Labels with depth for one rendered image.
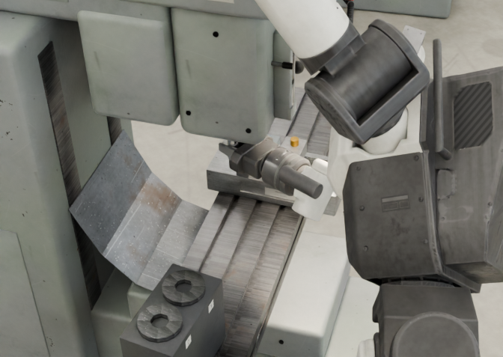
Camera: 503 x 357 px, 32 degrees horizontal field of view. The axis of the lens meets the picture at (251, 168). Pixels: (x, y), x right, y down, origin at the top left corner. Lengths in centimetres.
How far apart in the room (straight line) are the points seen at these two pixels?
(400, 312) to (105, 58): 86
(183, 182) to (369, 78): 258
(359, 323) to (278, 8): 124
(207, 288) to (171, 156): 214
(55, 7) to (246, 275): 77
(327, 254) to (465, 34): 275
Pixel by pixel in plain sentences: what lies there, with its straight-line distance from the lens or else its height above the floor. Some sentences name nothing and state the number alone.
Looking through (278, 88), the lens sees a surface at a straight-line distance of 182.
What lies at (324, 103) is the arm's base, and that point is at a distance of 125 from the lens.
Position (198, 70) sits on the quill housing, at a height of 149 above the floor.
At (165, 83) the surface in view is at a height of 146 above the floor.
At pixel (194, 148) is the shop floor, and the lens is 395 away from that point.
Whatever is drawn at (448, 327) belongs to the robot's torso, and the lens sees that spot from 119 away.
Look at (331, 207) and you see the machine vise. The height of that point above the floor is 96.
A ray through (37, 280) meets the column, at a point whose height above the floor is 89.
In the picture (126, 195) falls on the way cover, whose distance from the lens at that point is 225.
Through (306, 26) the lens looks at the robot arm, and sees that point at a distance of 119.
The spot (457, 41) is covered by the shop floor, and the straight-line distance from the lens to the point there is 476.
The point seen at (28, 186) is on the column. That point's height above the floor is 121.
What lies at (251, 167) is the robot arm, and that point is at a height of 124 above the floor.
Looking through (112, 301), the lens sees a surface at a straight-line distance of 234.
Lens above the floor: 245
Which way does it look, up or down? 40 degrees down
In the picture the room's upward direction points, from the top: 2 degrees counter-clockwise
